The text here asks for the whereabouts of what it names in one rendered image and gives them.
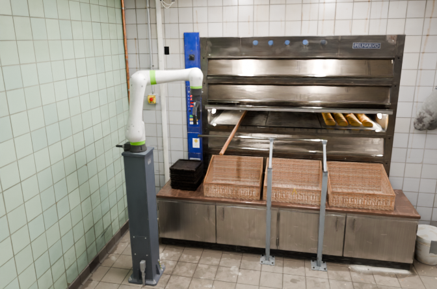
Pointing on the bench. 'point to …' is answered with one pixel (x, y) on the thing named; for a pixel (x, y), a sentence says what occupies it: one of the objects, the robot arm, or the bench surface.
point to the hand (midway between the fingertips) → (196, 120)
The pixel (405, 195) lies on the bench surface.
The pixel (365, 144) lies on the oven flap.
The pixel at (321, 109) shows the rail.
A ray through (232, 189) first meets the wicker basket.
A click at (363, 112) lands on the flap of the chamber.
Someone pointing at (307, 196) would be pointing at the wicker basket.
